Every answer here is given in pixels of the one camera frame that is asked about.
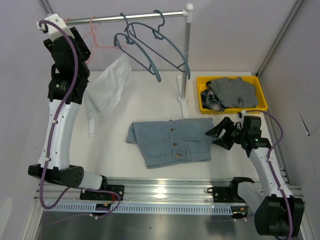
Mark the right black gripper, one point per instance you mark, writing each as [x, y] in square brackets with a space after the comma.
[225, 123]

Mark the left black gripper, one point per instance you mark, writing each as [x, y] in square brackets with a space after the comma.
[84, 50]

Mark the pink wire hanger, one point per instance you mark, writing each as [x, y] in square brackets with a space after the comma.
[96, 38]

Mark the blue grey garment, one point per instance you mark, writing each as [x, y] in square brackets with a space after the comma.
[172, 142]

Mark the white skirt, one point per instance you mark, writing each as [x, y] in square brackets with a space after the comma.
[104, 93]

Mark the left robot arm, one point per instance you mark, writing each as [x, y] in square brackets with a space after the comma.
[65, 98]

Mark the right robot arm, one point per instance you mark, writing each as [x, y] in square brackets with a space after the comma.
[276, 211]

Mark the teal hanger left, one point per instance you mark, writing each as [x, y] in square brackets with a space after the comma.
[137, 55]

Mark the yellow plastic bin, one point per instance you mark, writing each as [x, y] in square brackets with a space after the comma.
[253, 80]

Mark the silver clothes rack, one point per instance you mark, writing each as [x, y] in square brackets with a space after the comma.
[182, 98]

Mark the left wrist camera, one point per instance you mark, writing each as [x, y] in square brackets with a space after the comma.
[54, 26]

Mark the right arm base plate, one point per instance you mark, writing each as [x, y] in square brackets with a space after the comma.
[224, 194]

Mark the white slotted cable duct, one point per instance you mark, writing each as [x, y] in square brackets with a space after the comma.
[128, 208]

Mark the aluminium rail base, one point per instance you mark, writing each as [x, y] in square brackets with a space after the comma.
[159, 190]

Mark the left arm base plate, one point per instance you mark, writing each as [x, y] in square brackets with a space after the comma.
[88, 195]

